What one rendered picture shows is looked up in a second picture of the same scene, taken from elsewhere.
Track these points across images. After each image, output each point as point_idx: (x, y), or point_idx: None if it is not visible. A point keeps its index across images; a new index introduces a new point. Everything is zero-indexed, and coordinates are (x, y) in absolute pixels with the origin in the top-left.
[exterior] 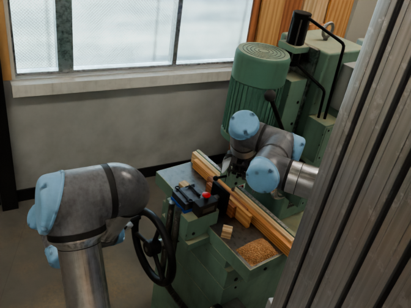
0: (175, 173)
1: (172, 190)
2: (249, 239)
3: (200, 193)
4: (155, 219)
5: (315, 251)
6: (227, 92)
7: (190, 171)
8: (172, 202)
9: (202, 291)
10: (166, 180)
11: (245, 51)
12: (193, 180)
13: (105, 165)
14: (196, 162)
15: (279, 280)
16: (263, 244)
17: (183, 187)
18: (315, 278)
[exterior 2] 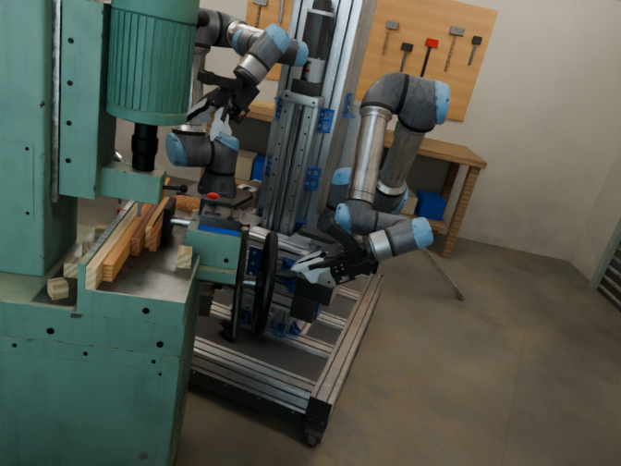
0: (157, 286)
1: (239, 221)
2: (180, 211)
3: (209, 207)
4: (276, 235)
5: (361, 20)
6: (181, 55)
7: (126, 278)
8: (244, 227)
9: (195, 320)
10: (188, 284)
11: None
12: (145, 267)
13: (406, 74)
14: (115, 260)
15: (350, 54)
16: (183, 196)
17: (221, 217)
18: (360, 30)
